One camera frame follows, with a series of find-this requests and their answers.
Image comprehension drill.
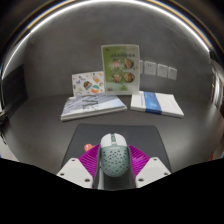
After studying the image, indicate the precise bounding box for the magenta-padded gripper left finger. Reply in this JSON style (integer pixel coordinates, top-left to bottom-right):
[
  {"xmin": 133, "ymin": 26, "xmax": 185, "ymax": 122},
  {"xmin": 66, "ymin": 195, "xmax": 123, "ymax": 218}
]
[{"xmin": 56, "ymin": 143, "xmax": 102, "ymax": 190}]

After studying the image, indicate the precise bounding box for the white ceiling light strip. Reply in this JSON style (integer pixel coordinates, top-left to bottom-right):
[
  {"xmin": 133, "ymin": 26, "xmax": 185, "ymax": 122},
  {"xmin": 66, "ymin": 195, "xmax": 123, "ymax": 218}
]
[{"xmin": 1, "ymin": 0, "xmax": 211, "ymax": 81}]

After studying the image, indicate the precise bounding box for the green menu sign stand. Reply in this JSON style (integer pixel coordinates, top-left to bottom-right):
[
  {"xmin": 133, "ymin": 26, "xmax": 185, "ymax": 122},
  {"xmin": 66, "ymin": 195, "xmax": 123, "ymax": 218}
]
[{"xmin": 100, "ymin": 43, "xmax": 141, "ymax": 96}]

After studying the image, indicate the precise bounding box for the black cartoon print mouse pad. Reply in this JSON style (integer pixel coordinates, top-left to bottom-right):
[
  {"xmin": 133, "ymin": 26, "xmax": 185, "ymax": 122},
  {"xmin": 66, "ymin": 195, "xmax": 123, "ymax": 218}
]
[{"xmin": 60, "ymin": 123, "xmax": 173, "ymax": 191}]

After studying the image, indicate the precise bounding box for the grey striped book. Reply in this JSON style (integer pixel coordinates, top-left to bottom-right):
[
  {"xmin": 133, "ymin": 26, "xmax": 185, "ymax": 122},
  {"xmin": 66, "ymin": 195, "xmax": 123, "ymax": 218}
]
[{"xmin": 60, "ymin": 92, "xmax": 128, "ymax": 122}]

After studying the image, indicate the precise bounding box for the green and white computer mouse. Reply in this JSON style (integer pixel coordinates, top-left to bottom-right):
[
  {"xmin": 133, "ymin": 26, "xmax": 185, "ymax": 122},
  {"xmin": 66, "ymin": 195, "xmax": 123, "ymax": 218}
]
[{"xmin": 99, "ymin": 132, "xmax": 131, "ymax": 178}]

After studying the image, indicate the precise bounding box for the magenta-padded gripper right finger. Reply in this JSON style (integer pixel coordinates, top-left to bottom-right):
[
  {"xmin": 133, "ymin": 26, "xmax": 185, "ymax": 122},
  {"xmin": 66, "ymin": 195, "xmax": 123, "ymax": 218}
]
[{"xmin": 127, "ymin": 144, "xmax": 172, "ymax": 189}]

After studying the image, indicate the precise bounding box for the white sticker card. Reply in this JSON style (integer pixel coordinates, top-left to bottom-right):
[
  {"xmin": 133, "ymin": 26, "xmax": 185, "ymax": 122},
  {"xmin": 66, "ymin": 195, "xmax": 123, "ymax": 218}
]
[{"xmin": 71, "ymin": 70, "xmax": 106, "ymax": 98}]

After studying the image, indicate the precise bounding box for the white book with blue band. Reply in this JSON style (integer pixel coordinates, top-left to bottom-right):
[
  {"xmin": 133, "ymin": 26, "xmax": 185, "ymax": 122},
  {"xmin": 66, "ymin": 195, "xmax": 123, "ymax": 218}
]
[{"xmin": 129, "ymin": 90, "xmax": 185, "ymax": 119}]

